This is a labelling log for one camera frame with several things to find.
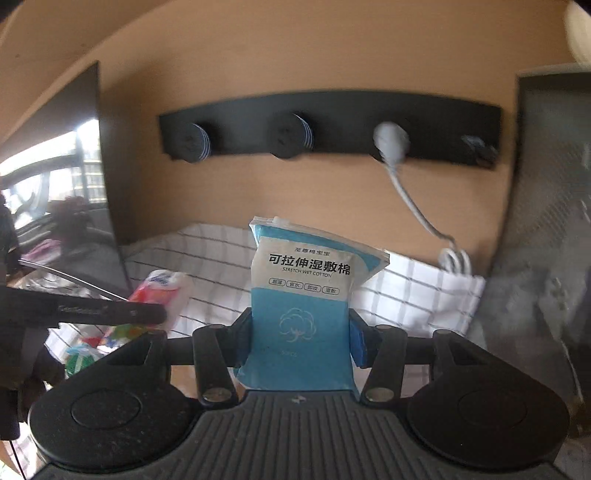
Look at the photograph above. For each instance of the red white tissue packet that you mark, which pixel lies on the red white tissue packet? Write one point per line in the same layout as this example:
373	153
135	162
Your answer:
171	288

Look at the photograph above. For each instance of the colourful printed packet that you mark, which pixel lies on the colourful printed packet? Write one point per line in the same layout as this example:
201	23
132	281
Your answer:
122	334

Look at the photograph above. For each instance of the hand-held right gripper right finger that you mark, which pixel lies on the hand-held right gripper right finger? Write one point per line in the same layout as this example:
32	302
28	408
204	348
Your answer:
359	341

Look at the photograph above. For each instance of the blue white cotton pad packet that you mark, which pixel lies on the blue white cotton pad packet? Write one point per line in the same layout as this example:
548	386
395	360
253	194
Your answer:
300	314

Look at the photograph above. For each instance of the small black plug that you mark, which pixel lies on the small black plug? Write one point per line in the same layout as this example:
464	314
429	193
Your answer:
480	152

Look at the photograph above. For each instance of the black power strip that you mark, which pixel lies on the black power strip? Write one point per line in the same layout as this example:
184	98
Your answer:
337	120

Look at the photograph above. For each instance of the white black grid cloth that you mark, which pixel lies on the white black grid cloth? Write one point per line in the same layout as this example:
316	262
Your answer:
415	295

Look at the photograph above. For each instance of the grey textured panel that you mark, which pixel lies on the grey textured panel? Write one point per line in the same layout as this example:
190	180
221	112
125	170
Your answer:
540	207

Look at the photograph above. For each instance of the white round object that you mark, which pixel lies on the white round object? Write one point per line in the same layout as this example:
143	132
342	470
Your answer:
581	27

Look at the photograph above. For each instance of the black striped plug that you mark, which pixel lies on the black striped plug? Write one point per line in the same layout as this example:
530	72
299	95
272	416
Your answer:
196	141
288	135

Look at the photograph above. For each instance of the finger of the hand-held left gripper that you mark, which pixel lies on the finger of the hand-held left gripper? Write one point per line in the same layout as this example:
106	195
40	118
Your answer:
138	314

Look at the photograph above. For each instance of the black monitor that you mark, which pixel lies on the black monitor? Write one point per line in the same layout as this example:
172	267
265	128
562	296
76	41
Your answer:
92	138

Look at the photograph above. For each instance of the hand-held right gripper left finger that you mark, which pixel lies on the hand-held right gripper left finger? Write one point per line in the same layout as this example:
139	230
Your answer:
241	341

